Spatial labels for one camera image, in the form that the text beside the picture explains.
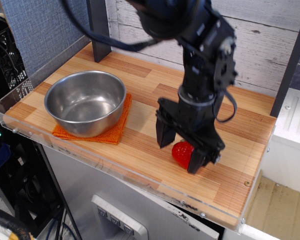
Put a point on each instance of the dark grey post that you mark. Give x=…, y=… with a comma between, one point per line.
x=98, y=23
x=287, y=78

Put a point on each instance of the dark grey right post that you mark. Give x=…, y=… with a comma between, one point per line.
x=287, y=78

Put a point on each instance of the stainless steel bowl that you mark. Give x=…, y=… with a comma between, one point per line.
x=86, y=104

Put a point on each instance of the black plastic crate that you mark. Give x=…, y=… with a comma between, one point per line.
x=13, y=76

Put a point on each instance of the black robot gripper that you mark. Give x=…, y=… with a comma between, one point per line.
x=194, y=121

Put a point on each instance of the white appliance at right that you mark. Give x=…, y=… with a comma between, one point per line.
x=281, y=160

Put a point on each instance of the stainless steel cabinet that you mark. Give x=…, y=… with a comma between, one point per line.
x=93, y=196

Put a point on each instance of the clear acrylic table guard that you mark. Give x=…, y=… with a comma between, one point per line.
x=218, y=191

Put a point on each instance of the red toy strawberry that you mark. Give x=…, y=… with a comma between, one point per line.
x=182, y=152

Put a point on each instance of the orange knitted cloth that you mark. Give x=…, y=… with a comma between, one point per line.
x=112, y=136

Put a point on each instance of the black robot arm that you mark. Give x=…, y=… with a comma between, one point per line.
x=208, y=43

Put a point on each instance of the dark grey left post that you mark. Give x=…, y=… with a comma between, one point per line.
x=98, y=23

